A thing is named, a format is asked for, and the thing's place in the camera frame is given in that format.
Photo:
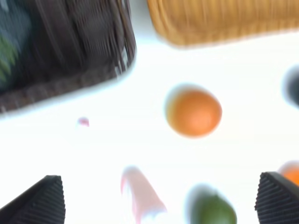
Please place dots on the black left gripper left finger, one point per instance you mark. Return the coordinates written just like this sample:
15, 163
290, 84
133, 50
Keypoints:
42, 203

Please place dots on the pink small bottle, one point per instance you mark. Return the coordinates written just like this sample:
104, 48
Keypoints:
142, 199

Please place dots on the white pink-tipped marker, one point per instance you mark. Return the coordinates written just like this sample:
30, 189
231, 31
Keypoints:
82, 122

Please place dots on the orange wicker basket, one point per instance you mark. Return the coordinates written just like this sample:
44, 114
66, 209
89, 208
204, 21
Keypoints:
194, 22

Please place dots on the peeled orange tangerine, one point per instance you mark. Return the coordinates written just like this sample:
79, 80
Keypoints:
290, 170

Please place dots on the green lime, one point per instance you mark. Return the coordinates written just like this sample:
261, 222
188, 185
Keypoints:
205, 206

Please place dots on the dark purple mangosteen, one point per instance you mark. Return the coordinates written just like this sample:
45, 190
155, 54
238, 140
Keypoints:
290, 86

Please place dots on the dark brown wicker basket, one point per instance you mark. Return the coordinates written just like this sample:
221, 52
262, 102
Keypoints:
50, 48

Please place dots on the red-orange peach fruit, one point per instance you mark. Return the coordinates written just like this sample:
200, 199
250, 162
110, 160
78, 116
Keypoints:
192, 111

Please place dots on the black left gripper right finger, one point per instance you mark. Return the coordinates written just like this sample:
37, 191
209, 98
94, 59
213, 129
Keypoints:
277, 200

